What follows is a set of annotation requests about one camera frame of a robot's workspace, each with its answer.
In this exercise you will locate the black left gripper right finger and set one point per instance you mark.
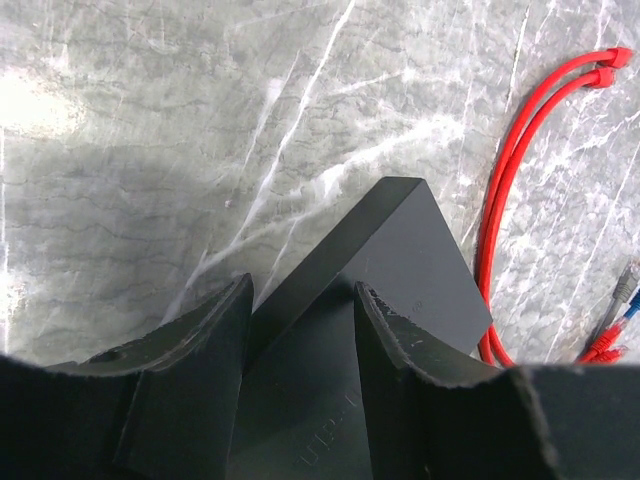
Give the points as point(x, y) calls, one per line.
point(433, 412)

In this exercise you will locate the black network switch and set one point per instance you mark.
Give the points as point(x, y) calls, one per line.
point(300, 413)

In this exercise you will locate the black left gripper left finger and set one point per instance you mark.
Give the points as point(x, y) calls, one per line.
point(163, 406)

